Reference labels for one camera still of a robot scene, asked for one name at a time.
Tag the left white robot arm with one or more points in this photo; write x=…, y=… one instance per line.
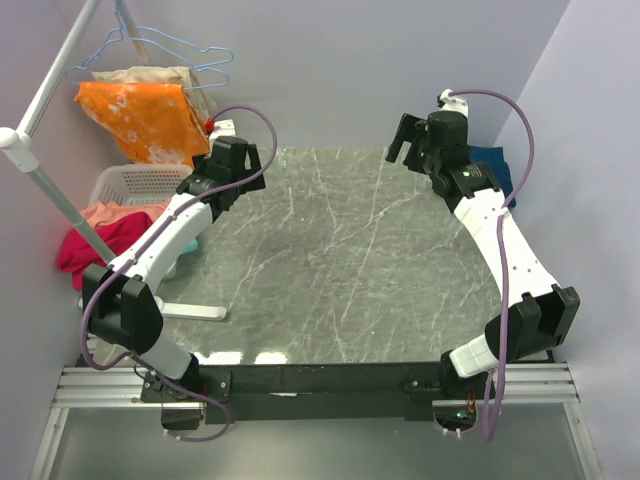
x=119, y=305

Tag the salmon pink t shirt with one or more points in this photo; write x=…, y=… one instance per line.
x=100, y=214

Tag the teal t shirt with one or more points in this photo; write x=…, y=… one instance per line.
x=192, y=246

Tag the white clothes rack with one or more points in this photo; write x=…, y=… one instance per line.
x=72, y=149

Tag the white laundry basket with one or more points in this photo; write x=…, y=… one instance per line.
x=139, y=186

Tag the beige cloth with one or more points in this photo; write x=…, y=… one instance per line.
x=178, y=75

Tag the blue wire hanger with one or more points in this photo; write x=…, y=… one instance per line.
x=79, y=73
x=180, y=51

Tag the wooden stick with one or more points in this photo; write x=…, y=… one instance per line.
x=133, y=32

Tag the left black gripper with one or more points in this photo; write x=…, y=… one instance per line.
x=254, y=163

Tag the orange white cloth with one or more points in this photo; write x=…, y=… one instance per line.
x=152, y=123

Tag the aluminium rail frame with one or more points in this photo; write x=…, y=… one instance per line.
x=528, y=383

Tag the folded blue t shirt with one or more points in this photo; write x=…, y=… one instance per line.
x=493, y=158

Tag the black base beam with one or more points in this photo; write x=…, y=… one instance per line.
x=285, y=392

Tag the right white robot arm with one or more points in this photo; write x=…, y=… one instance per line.
x=537, y=312

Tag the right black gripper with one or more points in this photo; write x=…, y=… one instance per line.
x=410, y=130

